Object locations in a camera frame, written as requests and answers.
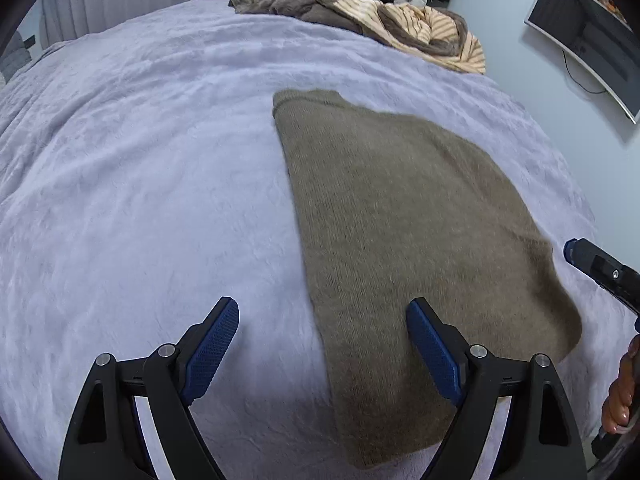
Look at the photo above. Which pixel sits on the olive brown knitted sweater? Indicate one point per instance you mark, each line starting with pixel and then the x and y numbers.
pixel 400 235

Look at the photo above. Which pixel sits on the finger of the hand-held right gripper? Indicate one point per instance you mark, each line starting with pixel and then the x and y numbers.
pixel 600 267

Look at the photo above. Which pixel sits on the brown and striped fleece blanket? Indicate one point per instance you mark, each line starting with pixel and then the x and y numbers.
pixel 400 20

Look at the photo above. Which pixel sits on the lavender plush blanket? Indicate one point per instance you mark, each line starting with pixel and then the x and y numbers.
pixel 125 185

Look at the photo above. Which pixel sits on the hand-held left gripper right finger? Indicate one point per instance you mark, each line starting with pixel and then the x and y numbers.
pixel 432 352

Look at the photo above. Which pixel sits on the person's right hand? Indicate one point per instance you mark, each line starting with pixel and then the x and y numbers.
pixel 622 395

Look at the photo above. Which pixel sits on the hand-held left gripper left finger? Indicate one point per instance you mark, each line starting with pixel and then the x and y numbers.
pixel 210 355

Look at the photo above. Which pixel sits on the wall-mounted monitor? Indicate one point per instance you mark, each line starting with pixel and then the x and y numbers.
pixel 585 40

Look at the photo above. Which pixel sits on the grey quilted headboard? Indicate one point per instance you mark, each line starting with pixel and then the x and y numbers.
pixel 12 60

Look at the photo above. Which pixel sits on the black wall socket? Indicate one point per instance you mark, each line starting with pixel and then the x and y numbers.
pixel 29 41

